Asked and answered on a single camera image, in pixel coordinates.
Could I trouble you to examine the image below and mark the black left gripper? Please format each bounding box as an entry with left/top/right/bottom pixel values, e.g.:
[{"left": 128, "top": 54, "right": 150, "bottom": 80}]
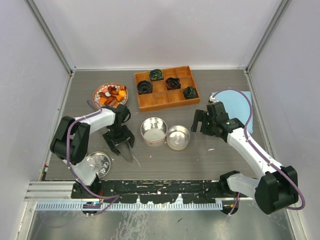
[{"left": 103, "top": 124, "right": 134, "bottom": 154}]

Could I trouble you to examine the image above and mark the tall pink lunch tin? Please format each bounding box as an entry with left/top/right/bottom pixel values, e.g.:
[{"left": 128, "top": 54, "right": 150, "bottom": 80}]
[{"left": 140, "top": 117, "right": 168, "bottom": 147}]

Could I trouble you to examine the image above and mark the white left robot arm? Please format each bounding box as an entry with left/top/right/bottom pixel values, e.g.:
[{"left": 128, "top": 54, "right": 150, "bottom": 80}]
[{"left": 50, "top": 104, "right": 135, "bottom": 198}]

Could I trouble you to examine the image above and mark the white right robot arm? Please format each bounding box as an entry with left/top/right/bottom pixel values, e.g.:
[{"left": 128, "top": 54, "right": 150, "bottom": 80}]
[{"left": 190, "top": 99, "right": 306, "bottom": 215}]

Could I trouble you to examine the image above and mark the short pink lunch tin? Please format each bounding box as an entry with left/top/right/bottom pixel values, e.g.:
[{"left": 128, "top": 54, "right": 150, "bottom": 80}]
[{"left": 166, "top": 125, "right": 191, "bottom": 151}]

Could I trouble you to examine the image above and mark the dark seaweed roll right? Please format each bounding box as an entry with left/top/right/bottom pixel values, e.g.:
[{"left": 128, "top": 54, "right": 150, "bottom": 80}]
[{"left": 182, "top": 86, "right": 199, "bottom": 100}]

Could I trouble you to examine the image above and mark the round metal lid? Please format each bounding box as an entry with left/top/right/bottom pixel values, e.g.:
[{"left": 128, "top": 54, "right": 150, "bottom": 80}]
[{"left": 86, "top": 152, "right": 111, "bottom": 179}]

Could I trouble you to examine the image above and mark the folded light blue cloth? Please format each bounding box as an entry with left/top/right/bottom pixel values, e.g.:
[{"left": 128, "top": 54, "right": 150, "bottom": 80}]
[{"left": 210, "top": 88, "right": 254, "bottom": 134}]

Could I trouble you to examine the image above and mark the wooden compartment tray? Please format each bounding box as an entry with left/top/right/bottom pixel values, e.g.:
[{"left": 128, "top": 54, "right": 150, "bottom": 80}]
[{"left": 137, "top": 65, "right": 201, "bottom": 113}]

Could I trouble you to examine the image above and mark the dark seaweed roll centre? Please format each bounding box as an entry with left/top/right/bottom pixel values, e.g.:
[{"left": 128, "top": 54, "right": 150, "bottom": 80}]
[{"left": 165, "top": 77, "right": 181, "bottom": 91}]

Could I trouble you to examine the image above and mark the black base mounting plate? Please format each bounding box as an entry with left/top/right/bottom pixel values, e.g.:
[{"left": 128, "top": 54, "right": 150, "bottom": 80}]
[{"left": 71, "top": 178, "right": 238, "bottom": 205}]

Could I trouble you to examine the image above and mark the brown patterned food plate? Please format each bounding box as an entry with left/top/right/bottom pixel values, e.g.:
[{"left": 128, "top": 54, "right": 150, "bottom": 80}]
[{"left": 92, "top": 82, "right": 129, "bottom": 109}]

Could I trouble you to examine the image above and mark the dark seaweed roll back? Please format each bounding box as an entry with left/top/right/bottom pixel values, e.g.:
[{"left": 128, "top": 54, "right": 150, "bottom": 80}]
[{"left": 149, "top": 68, "right": 164, "bottom": 82}]

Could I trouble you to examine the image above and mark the aluminium frame rail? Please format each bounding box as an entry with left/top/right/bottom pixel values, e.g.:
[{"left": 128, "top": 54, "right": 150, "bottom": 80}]
[{"left": 24, "top": 181, "right": 75, "bottom": 202}]

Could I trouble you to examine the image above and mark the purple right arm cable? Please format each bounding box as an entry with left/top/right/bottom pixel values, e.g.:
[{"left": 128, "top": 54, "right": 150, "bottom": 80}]
[{"left": 208, "top": 87, "right": 306, "bottom": 216}]

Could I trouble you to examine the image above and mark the white slotted cable duct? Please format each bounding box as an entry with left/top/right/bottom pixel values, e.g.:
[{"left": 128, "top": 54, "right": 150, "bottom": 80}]
[{"left": 35, "top": 200, "right": 223, "bottom": 211}]

